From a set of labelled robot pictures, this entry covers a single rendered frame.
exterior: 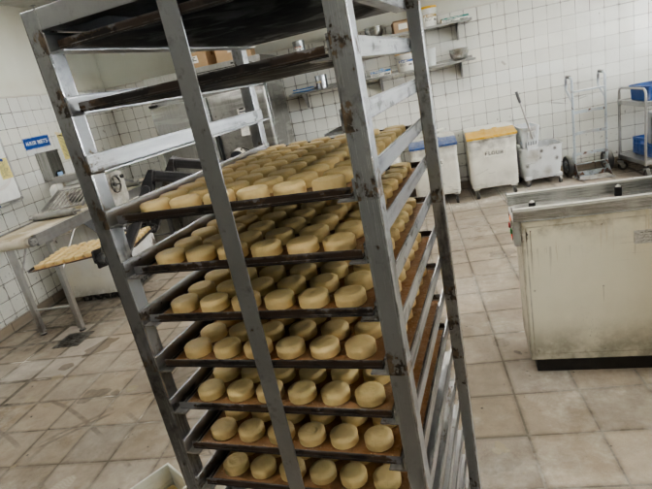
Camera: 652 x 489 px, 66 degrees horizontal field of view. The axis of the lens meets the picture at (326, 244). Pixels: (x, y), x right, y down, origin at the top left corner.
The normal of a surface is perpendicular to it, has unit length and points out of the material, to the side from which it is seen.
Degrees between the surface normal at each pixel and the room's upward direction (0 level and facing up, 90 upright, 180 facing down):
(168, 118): 90
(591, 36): 90
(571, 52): 90
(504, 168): 94
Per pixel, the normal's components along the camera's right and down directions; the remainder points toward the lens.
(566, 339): -0.23, 0.34
